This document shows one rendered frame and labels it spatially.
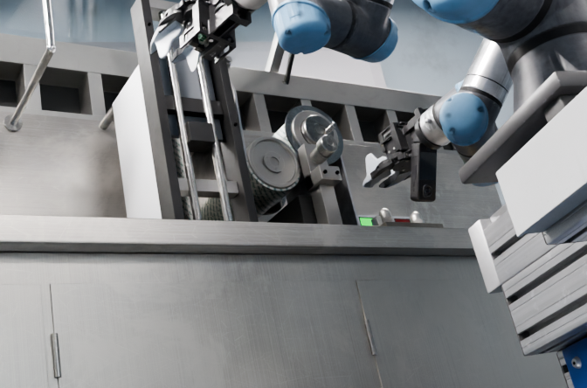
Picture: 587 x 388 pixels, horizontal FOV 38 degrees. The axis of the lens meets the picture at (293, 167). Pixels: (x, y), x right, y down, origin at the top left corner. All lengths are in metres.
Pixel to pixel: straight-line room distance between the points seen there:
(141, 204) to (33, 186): 0.26
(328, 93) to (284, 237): 1.18
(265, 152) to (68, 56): 0.60
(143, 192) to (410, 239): 0.58
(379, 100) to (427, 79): 1.87
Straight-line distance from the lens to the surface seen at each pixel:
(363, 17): 1.24
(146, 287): 1.19
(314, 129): 1.82
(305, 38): 1.16
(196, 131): 1.51
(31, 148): 1.93
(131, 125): 1.82
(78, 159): 1.95
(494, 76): 1.41
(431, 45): 4.54
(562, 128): 0.76
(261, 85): 2.31
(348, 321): 1.33
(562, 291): 0.98
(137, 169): 1.77
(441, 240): 1.48
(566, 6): 1.05
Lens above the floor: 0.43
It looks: 25 degrees up
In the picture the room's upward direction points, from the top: 13 degrees counter-clockwise
